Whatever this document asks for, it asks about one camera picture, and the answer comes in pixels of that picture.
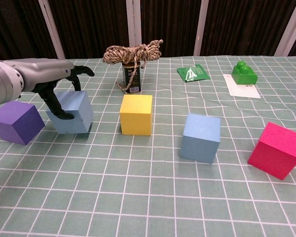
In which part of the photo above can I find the green checked tablecloth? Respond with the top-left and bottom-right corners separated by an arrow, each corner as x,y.
0,55 -> 296,237

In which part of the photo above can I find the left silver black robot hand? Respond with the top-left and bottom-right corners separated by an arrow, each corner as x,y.
14,58 -> 95,120

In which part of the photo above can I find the white paper card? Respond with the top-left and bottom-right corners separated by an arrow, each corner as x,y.
222,73 -> 261,99

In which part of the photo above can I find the dark green tin can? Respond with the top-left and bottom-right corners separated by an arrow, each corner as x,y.
121,63 -> 142,94

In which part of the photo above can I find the braided beige rope bundle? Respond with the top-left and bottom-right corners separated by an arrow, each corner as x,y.
102,39 -> 164,93

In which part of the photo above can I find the green toy building brick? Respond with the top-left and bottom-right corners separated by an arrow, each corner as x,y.
231,61 -> 258,86

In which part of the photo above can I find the pink foam cube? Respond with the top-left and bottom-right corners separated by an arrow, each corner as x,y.
247,121 -> 296,181

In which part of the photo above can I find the green foil packet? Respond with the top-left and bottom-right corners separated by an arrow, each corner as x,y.
177,64 -> 211,83

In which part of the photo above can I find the purple foam cube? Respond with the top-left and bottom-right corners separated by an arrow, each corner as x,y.
0,101 -> 45,146

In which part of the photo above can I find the white frame post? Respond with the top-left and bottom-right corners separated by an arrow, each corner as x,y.
274,0 -> 296,56
193,0 -> 210,56
38,0 -> 66,60
126,0 -> 143,47

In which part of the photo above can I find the yellow foam cube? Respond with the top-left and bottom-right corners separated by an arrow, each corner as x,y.
119,94 -> 153,136

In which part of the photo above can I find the light blue foam cube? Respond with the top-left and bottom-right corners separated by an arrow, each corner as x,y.
179,113 -> 221,164
45,90 -> 94,134

